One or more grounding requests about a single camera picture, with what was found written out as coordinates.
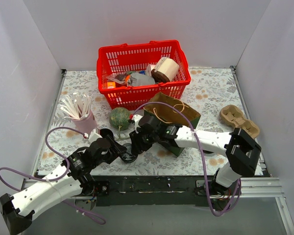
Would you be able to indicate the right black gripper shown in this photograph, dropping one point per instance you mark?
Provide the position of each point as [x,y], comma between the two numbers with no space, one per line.
[138,142]

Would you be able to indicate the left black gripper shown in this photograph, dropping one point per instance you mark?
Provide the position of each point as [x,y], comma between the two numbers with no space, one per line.
[115,149]

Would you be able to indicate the black cup lid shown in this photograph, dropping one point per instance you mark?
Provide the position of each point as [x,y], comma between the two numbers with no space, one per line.
[128,156]

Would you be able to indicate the green paper bag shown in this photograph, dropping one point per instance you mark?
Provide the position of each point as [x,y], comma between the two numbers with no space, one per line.
[168,115]

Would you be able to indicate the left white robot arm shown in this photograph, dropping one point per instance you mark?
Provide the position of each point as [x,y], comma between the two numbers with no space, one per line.
[72,177]

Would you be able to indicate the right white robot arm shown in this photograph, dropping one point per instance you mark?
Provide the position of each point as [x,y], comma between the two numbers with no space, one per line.
[241,150]

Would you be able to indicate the dark coffee cup left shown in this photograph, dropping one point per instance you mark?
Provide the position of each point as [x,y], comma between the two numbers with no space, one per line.
[104,132]

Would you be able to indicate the floral table mat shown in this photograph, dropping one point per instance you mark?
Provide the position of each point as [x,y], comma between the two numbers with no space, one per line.
[208,92]

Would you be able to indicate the green round melon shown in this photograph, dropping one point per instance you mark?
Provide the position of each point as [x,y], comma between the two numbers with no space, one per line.
[118,119]

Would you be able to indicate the pink cup of straws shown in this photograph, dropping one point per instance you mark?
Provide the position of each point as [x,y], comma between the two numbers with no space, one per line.
[78,109]

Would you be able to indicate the grey plastic pouch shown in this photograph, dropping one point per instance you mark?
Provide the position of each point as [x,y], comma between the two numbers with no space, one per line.
[138,79]

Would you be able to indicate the orange small box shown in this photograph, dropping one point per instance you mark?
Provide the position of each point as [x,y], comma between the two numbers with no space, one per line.
[111,85]

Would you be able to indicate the stack of black lids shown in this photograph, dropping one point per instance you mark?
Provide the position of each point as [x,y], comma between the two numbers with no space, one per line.
[207,152]

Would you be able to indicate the red plastic shopping basket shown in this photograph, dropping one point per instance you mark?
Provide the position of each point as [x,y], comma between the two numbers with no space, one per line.
[116,62]

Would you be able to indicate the pink small roll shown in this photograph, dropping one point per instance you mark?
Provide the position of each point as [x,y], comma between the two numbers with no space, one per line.
[149,69]

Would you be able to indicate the beige and brown roll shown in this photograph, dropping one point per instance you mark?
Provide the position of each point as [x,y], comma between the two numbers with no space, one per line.
[165,70]

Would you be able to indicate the brown cardboard cup carrier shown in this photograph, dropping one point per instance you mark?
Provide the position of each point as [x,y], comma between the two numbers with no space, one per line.
[231,115]

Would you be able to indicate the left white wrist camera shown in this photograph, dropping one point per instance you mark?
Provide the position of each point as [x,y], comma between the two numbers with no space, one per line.
[93,136]

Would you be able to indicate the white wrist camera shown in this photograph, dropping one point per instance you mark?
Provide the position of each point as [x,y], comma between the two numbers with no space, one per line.
[93,136]
[134,119]

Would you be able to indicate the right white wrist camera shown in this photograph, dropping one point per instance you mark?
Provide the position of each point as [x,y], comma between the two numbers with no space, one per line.
[134,119]

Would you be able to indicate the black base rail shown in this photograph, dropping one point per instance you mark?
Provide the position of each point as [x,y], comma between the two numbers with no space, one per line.
[149,190]

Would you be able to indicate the aluminium frame rail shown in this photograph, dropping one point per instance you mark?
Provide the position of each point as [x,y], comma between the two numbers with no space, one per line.
[261,187]

